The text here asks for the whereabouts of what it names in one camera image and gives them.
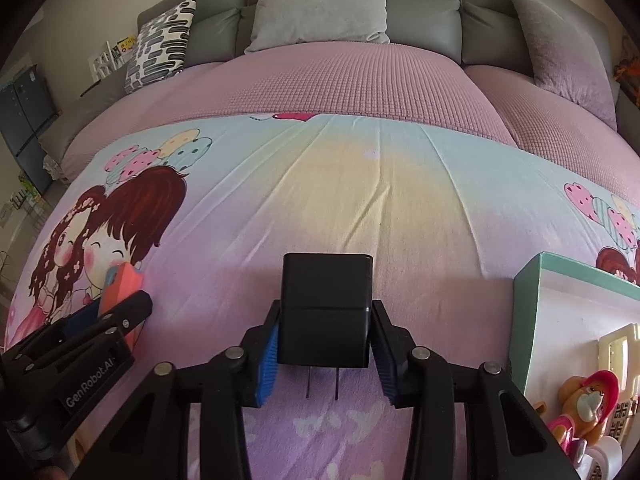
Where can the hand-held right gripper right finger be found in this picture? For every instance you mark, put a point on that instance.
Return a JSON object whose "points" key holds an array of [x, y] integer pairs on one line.
{"points": [[387, 360]]}

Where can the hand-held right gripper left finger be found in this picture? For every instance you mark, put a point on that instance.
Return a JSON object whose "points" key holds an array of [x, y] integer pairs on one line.
{"points": [[267, 360]]}

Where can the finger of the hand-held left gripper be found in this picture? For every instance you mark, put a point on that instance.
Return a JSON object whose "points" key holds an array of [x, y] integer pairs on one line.
{"points": [[85, 320], [127, 312]]}

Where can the orange and blue phone case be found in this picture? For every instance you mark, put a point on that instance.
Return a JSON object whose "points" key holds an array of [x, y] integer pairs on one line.
{"points": [[122, 285]]}

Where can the black charger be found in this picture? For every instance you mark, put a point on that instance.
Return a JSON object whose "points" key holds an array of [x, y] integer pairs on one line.
{"points": [[325, 310]]}

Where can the teal cardboard box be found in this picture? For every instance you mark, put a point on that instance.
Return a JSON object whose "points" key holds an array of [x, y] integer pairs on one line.
{"points": [[575, 320]]}

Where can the dog toy with pink helmet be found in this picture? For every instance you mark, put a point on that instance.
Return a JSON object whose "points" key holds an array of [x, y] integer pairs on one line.
{"points": [[585, 400]]}

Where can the white phone holder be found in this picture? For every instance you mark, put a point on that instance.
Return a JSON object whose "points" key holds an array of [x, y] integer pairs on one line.
{"points": [[617, 355]]}

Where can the white round tape roll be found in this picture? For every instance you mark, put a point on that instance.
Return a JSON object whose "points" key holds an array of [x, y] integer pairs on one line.
{"points": [[607, 452]]}

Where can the dark blue cabinet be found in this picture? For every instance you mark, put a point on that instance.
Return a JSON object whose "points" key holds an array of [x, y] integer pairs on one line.
{"points": [[25, 120]]}

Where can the white rack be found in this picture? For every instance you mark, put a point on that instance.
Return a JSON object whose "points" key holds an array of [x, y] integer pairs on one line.
{"points": [[102, 62]]}

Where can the yellow box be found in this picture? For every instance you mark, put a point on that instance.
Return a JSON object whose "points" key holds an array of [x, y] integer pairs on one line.
{"points": [[125, 46]]}

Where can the black and white patterned pillow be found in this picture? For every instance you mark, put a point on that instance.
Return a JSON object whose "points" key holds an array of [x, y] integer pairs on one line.
{"points": [[160, 45]]}

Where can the grey sofa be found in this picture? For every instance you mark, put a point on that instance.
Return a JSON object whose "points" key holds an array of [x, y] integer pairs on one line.
{"points": [[420, 15]]}

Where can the grey and purple pillow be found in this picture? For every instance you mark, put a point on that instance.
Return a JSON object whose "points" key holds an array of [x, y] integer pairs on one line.
{"points": [[560, 50]]}

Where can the plain grey pillow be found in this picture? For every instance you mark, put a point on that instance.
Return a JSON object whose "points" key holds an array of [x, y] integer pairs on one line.
{"points": [[320, 5]]}

